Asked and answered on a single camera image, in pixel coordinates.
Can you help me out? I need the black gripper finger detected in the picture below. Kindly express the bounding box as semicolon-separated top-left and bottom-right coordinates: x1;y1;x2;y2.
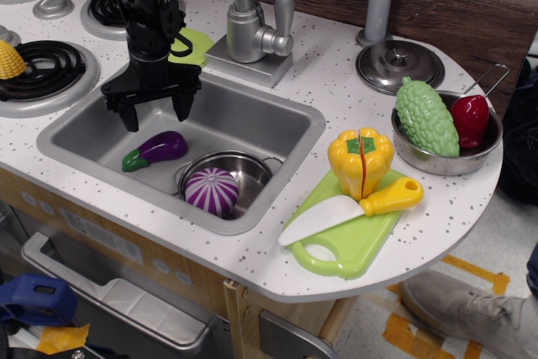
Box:
171;92;195;121
119;104;139;132

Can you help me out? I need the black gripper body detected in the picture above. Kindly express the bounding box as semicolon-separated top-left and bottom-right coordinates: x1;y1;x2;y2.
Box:
101;56;202;112

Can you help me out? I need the purple toy eggplant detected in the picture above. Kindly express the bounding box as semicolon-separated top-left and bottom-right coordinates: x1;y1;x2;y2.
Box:
121;131;188;172

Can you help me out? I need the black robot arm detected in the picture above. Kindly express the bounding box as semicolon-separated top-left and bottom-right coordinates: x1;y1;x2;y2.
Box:
101;0;202;132

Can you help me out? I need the light green plastic plate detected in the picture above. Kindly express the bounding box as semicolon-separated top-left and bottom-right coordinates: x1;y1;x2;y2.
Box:
168;28;214;67

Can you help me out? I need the grey toy sink basin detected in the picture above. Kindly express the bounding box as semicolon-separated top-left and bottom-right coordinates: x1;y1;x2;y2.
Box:
37;72;325;235

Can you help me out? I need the front black coil burner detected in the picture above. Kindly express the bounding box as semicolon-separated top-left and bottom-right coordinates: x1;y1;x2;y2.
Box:
1;40;99;119

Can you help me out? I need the black coil burner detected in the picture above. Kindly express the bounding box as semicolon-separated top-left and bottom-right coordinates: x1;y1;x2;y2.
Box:
80;0;187;41
1;40;99;119

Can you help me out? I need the rear black coil burner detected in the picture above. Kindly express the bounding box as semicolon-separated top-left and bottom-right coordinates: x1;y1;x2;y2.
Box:
80;0;187;41

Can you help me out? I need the purple white striped toy onion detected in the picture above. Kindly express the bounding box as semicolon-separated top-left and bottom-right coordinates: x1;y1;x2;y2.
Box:
184;167;240;218

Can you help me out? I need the silver toy faucet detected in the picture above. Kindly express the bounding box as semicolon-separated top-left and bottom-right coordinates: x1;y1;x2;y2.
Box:
205;0;295;87

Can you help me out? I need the steel pot in sink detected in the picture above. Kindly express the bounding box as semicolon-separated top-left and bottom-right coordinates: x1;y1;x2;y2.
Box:
176;150;283;220

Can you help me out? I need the grey stove knob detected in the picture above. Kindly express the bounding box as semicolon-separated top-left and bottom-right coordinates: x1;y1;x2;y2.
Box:
33;0;74;20

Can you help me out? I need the yellow toy corn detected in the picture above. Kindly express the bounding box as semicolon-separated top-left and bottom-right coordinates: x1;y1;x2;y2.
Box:
0;40;27;80

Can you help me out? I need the grey stove knob left edge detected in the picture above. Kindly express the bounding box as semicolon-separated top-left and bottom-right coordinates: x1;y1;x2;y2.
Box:
0;25;20;46

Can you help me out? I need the yellow toy bell pepper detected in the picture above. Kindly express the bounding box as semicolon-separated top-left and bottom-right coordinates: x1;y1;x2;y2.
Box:
328;128;394;201

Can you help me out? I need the steel pot lid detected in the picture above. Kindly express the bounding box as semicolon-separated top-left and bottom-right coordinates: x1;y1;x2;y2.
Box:
356;40;445;95

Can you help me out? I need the silver oven door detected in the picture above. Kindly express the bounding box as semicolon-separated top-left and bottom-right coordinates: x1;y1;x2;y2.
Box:
21;233;233;358

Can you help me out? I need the blue clamp tool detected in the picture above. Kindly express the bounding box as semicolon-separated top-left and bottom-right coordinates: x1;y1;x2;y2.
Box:
1;273;78;326

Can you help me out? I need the grey support pole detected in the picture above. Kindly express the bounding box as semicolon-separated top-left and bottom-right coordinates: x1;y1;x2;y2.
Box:
356;0;392;47

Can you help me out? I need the green toy bitter gourd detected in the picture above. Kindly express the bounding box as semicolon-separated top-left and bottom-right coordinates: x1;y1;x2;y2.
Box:
395;77;460;157

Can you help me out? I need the red toy pepper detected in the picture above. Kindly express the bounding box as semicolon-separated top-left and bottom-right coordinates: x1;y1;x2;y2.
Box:
451;95;490;149

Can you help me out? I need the grey shoe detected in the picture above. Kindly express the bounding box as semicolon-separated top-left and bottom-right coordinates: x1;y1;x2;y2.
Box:
398;270;537;358

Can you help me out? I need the steel pan with wire handle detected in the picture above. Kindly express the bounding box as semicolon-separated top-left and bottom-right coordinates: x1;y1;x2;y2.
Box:
392;64;509;176

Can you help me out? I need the yellow handled toy knife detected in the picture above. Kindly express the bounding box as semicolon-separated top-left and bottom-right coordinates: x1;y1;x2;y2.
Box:
278;177;425;246

